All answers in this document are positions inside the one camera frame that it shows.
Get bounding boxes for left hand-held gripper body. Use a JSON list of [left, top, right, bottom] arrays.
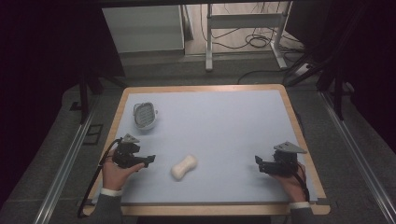
[[111, 133, 149, 170]]

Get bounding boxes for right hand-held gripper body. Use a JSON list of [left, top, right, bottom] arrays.
[[259, 141, 308, 178]]

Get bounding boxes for white soap bar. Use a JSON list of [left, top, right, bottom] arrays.
[[170, 154, 199, 182]]

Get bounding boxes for person's left hand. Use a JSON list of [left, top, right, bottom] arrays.
[[101, 150, 147, 192]]

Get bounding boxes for person's right hand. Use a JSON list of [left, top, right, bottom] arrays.
[[270, 161, 308, 204]]

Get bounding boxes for light blue table mat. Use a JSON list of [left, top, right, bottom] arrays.
[[92, 90, 318, 204]]

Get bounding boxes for black tripod stand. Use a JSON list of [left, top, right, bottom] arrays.
[[283, 36, 356, 121], [69, 69, 128, 125]]

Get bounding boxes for grey cabinet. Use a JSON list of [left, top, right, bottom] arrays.
[[101, 4, 186, 54]]

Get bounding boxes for white metal stand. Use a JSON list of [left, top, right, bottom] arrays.
[[205, 2, 294, 73]]

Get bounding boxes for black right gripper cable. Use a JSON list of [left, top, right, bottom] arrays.
[[290, 161, 311, 203]]

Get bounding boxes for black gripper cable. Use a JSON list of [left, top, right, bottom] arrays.
[[290, 161, 311, 203], [77, 138, 123, 218]]

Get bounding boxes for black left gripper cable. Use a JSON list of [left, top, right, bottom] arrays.
[[77, 138, 123, 218]]

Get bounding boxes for aluminium rail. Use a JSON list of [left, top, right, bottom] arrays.
[[32, 102, 101, 224], [320, 91, 396, 223]]

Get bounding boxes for black floor cables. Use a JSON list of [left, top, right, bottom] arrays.
[[200, 3, 307, 86]]

